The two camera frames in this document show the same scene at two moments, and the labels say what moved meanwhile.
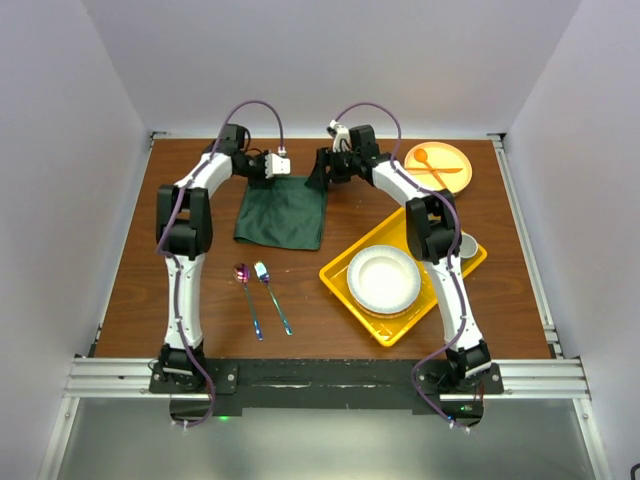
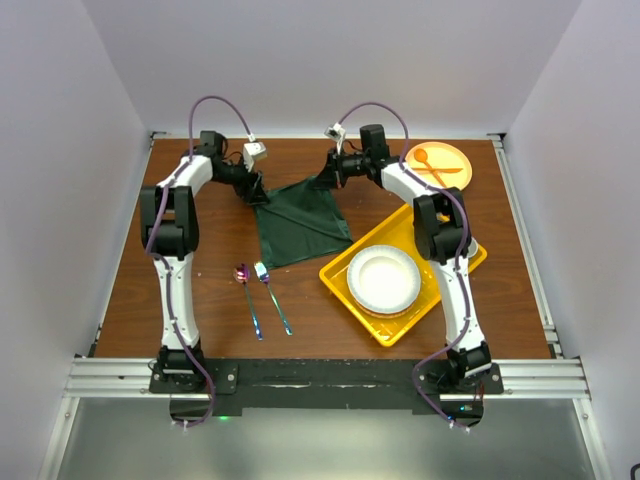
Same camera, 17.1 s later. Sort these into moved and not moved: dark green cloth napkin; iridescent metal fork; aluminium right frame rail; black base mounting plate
Moved: dark green cloth napkin
Not moved: aluminium right frame rail; iridescent metal fork; black base mounting plate
